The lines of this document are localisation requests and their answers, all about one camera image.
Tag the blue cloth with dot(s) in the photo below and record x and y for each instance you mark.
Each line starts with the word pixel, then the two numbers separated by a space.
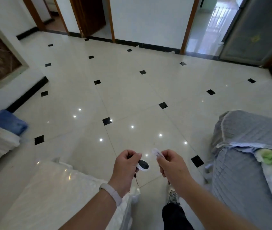
pixel 6 120

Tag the grey white shoe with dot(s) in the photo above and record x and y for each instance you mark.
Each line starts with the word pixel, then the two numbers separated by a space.
pixel 173 195

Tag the white paper tag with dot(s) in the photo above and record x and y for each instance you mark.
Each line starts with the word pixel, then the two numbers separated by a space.
pixel 156 153

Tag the brown wooden door frame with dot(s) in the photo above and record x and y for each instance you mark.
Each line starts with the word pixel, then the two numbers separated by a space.
pixel 110 19
pixel 190 23

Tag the person's left hand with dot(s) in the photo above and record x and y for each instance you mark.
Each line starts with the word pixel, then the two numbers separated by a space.
pixel 122 173

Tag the black and white oval device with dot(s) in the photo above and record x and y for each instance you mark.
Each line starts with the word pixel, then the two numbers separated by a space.
pixel 142 165

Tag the white wristband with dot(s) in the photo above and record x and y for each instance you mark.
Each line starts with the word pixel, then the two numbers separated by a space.
pixel 113 192

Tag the dark brown wooden door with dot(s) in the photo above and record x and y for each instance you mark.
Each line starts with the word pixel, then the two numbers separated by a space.
pixel 90 14

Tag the person's black trouser leg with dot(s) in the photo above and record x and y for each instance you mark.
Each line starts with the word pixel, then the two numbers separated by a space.
pixel 175 217

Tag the person's right thumb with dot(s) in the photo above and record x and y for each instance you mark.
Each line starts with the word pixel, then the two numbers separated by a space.
pixel 162 162

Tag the grey quilted sofa cover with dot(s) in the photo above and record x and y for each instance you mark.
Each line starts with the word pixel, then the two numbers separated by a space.
pixel 241 170

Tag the person's left forearm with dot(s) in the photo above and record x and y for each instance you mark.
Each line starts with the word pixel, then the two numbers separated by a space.
pixel 92 213

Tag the person's right hand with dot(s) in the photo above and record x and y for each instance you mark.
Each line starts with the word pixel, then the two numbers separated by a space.
pixel 175 171

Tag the person's right forearm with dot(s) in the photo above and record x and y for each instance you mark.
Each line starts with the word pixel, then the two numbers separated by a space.
pixel 212 208

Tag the person's left thumb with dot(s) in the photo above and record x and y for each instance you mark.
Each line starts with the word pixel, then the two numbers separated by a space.
pixel 136 159

